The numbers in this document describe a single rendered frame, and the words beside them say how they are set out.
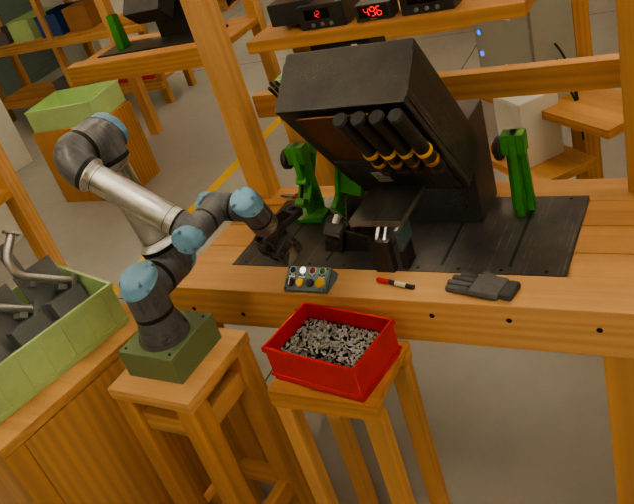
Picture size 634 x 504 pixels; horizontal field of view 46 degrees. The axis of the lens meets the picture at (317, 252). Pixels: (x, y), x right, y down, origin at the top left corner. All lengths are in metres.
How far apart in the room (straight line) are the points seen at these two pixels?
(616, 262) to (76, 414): 1.71
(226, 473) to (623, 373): 1.16
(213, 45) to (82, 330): 1.08
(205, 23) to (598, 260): 1.52
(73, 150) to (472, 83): 1.25
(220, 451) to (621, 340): 1.16
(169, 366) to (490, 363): 1.51
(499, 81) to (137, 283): 1.27
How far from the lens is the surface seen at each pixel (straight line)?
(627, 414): 2.20
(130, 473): 2.80
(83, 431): 2.61
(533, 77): 2.43
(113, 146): 2.09
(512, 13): 2.14
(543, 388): 3.06
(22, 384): 2.56
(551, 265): 2.13
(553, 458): 2.82
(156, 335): 2.17
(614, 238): 2.25
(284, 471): 2.61
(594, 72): 2.39
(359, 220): 2.07
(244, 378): 2.33
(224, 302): 2.46
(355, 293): 2.18
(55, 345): 2.58
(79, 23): 8.12
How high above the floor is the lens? 2.13
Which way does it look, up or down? 30 degrees down
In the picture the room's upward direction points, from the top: 18 degrees counter-clockwise
